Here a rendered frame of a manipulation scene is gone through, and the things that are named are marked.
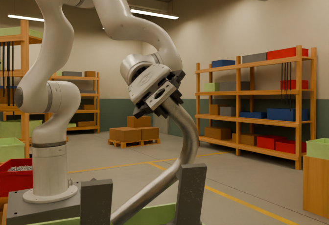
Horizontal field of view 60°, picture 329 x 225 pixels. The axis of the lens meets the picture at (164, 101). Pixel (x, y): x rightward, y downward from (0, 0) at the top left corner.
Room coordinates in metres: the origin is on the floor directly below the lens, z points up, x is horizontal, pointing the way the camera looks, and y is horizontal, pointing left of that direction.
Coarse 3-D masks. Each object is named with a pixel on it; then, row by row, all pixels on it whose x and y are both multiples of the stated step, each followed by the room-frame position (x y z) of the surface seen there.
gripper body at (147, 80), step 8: (160, 64) 0.60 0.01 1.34; (136, 72) 0.64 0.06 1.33; (144, 72) 0.62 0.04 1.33; (152, 72) 0.59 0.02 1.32; (160, 72) 0.56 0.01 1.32; (168, 72) 0.56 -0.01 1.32; (136, 80) 0.62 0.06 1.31; (144, 80) 0.59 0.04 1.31; (152, 80) 0.56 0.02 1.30; (160, 80) 0.56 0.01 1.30; (136, 88) 0.59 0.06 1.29; (144, 88) 0.55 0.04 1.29; (152, 88) 0.56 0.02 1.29; (136, 96) 0.55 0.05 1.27; (144, 104) 0.59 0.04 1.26
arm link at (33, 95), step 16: (48, 0) 0.88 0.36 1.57; (64, 0) 0.92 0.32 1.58; (48, 16) 0.92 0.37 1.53; (64, 16) 0.95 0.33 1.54; (48, 32) 0.95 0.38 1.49; (64, 32) 0.95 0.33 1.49; (48, 48) 0.96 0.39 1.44; (64, 48) 0.98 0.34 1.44; (48, 64) 0.97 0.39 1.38; (64, 64) 1.01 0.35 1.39; (32, 80) 0.96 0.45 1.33; (16, 96) 0.97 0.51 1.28; (32, 96) 0.96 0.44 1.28; (48, 96) 1.00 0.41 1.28; (32, 112) 1.00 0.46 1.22
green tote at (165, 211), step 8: (144, 208) 0.80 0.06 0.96; (152, 208) 0.81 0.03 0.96; (160, 208) 0.81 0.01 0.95; (168, 208) 0.82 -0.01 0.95; (136, 216) 0.79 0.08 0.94; (144, 216) 0.80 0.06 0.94; (152, 216) 0.81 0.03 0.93; (160, 216) 0.81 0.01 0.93; (168, 216) 0.82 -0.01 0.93; (32, 224) 0.70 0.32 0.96; (40, 224) 0.70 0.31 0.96; (48, 224) 0.70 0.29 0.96; (56, 224) 0.71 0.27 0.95; (64, 224) 0.72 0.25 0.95; (72, 224) 0.72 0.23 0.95; (112, 224) 0.76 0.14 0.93; (128, 224) 0.78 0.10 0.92; (136, 224) 0.79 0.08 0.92; (144, 224) 0.80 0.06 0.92; (152, 224) 0.81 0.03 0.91; (160, 224) 0.81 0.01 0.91
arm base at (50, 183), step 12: (36, 156) 1.00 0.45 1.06; (48, 156) 1.00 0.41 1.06; (60, 156) 1.03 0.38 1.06; (36, 168) 1.01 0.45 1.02; (48, 168) 1.00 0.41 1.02; (60, 168) 1.03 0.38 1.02; (36, 180) 1.01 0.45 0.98; (48, 180) 1.00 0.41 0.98; (60, 180) 1.03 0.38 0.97; (36, 192) 1.01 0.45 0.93; (48, 192) 1.00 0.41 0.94; (60, 192) 1.02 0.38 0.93; (72, 192) 1.04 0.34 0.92
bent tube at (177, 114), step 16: (160, 96) 0.49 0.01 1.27; (176, 112) 0.50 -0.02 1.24; (192, 128) 0.52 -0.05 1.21; (192, 144) 0.53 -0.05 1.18; (176, 160) 0.55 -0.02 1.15; (192, 160) 0.54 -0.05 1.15; (160, 176) 0.55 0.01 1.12; (144, 192) 0.54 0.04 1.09; (160, 192) 0.54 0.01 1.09; (128, 208) 0.54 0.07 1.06
